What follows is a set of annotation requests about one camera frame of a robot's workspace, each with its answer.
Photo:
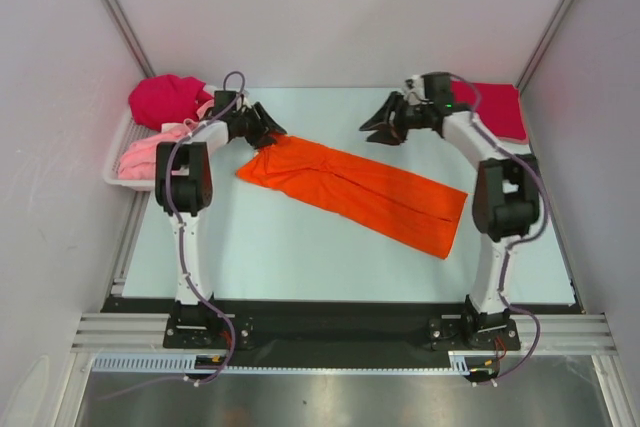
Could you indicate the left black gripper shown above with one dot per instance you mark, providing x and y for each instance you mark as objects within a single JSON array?
[{"x": 264, "y": 127}]

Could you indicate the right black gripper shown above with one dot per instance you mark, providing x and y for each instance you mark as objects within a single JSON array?
[{"x": 388, "y": 134}]

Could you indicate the orange t shirt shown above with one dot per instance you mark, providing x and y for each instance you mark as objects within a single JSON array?
[{"x": 413, "y": 210}]

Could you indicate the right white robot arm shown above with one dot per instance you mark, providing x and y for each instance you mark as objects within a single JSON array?
[{"x": 508, "y": 199}]

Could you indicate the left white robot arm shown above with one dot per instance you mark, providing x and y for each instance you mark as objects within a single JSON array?
[{"x": 184, "y": 189}]

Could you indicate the crumpled magenta t shirt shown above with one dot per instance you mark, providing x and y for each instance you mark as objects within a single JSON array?
[{"x": 167, "y": 99}]

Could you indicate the folded red t shirt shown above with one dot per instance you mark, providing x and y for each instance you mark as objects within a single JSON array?
[{"x": 491, "y": 95}]

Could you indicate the folded pink t shirt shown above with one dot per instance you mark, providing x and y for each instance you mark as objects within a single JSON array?
[{"x": 510, "y": 123}]

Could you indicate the crumpled pink t shirt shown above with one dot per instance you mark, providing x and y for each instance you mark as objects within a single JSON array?
[{"x": 139, "y": 161}]

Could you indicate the white plastic basket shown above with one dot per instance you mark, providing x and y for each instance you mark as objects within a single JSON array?
[{"x": 126, "y": 134}]

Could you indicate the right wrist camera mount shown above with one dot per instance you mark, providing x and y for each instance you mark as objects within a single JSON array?
[{"x": 414, "y": 86}]

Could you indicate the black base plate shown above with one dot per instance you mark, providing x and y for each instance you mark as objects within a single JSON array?
[{"x": 324, "y": 335}]

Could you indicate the white slotted cable duct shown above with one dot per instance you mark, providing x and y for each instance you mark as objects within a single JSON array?
[{"x": 195, "y": 364}]

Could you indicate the aluminium frame rail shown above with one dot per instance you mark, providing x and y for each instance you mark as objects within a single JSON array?
[{"x": 569, "y": 335}]

